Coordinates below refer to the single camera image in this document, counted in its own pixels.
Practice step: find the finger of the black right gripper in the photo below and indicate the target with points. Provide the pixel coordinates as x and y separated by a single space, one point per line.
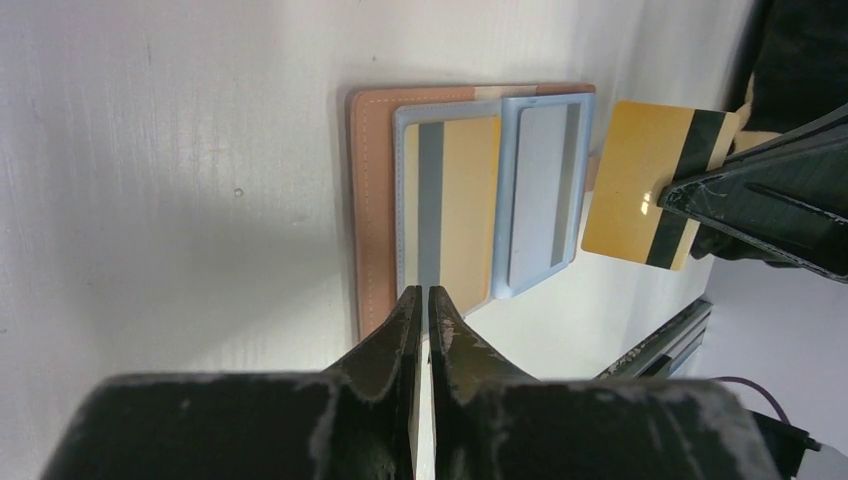
786 197

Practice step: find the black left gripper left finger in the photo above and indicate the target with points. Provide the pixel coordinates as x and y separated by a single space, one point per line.
352 420

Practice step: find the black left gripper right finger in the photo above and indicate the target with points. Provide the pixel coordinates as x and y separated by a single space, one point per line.
494 421

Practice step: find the gold credit card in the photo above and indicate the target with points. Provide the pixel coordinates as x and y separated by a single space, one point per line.
649 146
446 185

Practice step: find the tan leather card holder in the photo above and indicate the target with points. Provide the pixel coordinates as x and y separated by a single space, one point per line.
370 114

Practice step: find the black floral blanket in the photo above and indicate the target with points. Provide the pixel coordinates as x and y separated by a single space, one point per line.
800 73

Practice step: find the aluminium rail frame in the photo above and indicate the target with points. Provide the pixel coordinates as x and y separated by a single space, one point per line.
665 350

